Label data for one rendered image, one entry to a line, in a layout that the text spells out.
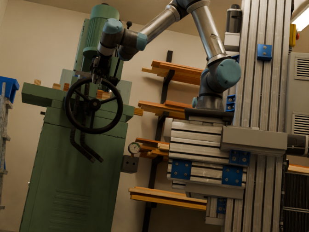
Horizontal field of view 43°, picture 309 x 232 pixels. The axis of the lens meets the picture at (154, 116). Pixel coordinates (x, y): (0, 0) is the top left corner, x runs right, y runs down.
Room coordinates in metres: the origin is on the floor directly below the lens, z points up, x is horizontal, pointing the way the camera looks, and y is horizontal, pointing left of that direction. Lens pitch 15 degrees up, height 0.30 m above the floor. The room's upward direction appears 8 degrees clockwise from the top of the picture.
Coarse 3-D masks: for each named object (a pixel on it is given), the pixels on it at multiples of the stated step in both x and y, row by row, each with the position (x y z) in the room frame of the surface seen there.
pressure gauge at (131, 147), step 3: (132, 144) 2.03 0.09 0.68; (135, 144) 2.03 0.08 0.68; (138, 144) 2.04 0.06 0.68; (129, 147) 2.02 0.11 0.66; (132, 147) 2.03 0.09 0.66; (135, 147) 2.04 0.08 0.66; (138, 147) 2.04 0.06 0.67; (129, 150) 2.03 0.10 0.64; (132, 150) 2.03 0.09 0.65; (135, 150) 2.04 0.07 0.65; (138, 150) 2.04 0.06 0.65; (132, 153) 2.04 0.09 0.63; (135, 153) 2.03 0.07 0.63; (132, 156) 2.05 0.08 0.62
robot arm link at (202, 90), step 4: (204, 72) 1.76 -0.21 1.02; (208, 72) 1.74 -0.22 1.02; (200, 76) 1.79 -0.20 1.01; (204, 76) 1.76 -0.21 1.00; (200, 80) 1.79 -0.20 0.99; (204, 80) 1.74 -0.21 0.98; (200, 84) 1.78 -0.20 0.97; (204, 84) 1.75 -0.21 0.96; (208, 84) 1.71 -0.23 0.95; (200, 88) 1.78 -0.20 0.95; (204, 88) 1.75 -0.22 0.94; (208, 88) 1.73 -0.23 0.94; (200, 92) 1.77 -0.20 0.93; (204, 92) 1.75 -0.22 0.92; (208, 92) 1.74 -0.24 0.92; (212, 92) 1.74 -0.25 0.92; (216, 92) 1.73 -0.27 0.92; (220, 92) 1.73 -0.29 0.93
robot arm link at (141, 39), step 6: (126, 30) 1.52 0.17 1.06; (132, 30) 1.53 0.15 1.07; (126, 36) 1.51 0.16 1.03; (132, 36) 1.52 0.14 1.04; (138, 36) 1.53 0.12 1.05; (144, 36) 1.53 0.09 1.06; (120, 42) 1.53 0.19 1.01; (126, 42) 1.53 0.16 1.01; (132, 42) 1.53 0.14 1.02; (138, 42) 1.53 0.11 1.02; (144, 42) 1.54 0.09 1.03; (126, 48) 1.58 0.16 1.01; (132, 48) 1.57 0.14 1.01; (138, 48) 1.56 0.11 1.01; (144, 48) 1.56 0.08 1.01
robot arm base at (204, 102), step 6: (204, 96) 1.75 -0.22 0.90; (210, 96) 1.74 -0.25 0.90; (216, 96) 1.74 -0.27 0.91; (198, 102) 1.77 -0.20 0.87; (204, 102) 1.74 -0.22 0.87; (210, 102) 1.73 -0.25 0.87; (216, 102) 1.73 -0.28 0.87; (222, 102) 1.78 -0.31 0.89; (198, 108) 1.75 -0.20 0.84; (204, 108) 1.73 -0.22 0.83; (210, 108) 1.72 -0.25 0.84; (216, 108) 1.72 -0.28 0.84; (222, 108) 1.75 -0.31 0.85
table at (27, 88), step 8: (24, 88) 1.93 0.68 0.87; (32, 88) 1.94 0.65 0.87; (40, 88) 1.95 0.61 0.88; (48, 88) 1.96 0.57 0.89; (24, 96) 1.99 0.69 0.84; (32, 96) 1.97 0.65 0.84; (40, 96) 1.96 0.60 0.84; (48, 96) 1.97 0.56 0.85; (56, 96) 1.98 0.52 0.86; (64, 96) 1.90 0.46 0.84; (72, 96) 1.91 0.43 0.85; (80, 96) 1.92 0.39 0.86; (40, 104) 2.12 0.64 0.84; (48, 104) 2.09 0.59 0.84; (80, 104) 2.00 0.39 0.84; (104, 104) 2.04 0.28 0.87; (112, 104) 2.06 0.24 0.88; (128, 112) 2.08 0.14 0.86; (128, 120) 2.19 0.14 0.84
